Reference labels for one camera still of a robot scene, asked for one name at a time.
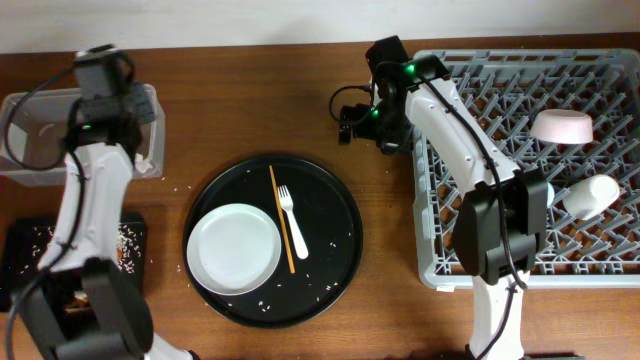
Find white tissue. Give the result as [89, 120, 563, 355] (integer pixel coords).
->
[134, 156, 153, 174]

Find wooden chopstick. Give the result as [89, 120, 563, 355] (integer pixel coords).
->
[269, 165, 296, 275]

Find round black serving tray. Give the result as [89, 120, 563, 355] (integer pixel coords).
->
[183, 154, 363, 328]

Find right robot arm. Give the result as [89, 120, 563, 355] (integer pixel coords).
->
[334, 36, 548, 359]

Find light blue cup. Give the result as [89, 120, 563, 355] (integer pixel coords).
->
[546, 182, 555, 207]

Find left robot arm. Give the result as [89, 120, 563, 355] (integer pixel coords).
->
[4, 44, 197, 359]

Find black rectangular tray bin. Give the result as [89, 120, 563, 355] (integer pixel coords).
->
[0, 212, 148, 313]

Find white cup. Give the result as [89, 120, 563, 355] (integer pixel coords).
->
[562, 174, 620, 220]

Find pink bowl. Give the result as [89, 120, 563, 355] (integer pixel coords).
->
[529, 109, 594, 145]

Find rice and food scraps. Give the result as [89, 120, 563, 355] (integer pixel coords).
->
[19, 222, 144, 311]

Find white plastic fork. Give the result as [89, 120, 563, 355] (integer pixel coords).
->
[277, 185, 309, 260]

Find white round plate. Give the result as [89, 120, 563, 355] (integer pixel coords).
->
[186, 203, 282, 296]

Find grey dishwasher rack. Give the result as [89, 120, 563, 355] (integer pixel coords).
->
[413, 49, 639, 290]

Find clear plastic bin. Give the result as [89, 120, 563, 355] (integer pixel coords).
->
[1, 84, 165, 187]

